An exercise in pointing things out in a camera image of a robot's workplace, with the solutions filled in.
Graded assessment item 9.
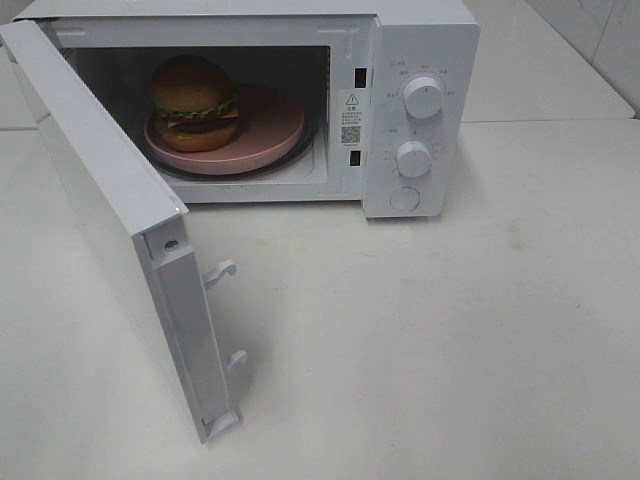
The white warning sticker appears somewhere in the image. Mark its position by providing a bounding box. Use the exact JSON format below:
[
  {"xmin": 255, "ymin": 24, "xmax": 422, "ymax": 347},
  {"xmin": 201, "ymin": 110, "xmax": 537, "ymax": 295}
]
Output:
[{"xmin": 337, "ymin": 89, "xmax": 366, "ymax": 146}]

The pink round plate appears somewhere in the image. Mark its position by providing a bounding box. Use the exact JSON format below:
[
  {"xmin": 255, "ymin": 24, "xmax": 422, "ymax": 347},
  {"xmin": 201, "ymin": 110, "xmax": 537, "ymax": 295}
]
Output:
[{"xmin": 144, "ymin": 84, "xmax": 305, "ymax": 176}]

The lower white timer knob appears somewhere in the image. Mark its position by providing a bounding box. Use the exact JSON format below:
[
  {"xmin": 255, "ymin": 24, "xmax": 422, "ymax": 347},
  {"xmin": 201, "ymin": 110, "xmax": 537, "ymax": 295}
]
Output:
[{"xmin": 395, "ymin": 141, "xmax": 433, "ymax": 178}]

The upper white power knob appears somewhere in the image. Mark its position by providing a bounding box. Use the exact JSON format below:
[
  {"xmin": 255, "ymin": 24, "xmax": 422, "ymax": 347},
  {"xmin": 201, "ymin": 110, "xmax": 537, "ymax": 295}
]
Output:
[{"xmin": 400, "ymin": 72, "xmax": 445, "ymax": 120}]

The round white door button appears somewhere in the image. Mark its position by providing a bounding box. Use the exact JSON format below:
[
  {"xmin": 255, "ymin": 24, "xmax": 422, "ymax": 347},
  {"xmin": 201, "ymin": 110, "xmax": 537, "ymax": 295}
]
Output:
[{"xmin": 390, "ymin": 187, "xmax": 420, "ymax": 211}]

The white microwave door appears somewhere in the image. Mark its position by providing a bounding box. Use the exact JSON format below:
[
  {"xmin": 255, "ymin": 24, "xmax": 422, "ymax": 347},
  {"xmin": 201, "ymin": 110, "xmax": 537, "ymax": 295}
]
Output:
[{"xmin": 1, "ymin": 20, "xmax": 246, "ymax": 441}]

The white microwave oven body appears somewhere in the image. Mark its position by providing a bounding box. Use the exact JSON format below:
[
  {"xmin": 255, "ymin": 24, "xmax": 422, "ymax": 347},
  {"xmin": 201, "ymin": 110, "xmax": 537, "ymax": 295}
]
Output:
[{"xmin": 9, "ymin": 1, "xmax": 480, "ymax": 218}]

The burger with lettuce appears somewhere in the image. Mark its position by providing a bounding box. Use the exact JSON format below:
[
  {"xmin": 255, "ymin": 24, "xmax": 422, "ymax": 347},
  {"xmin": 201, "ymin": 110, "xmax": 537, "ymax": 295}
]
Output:
[{"xmin": 150, "ymin": 55, "xmax": 240, "ymax": 153}]

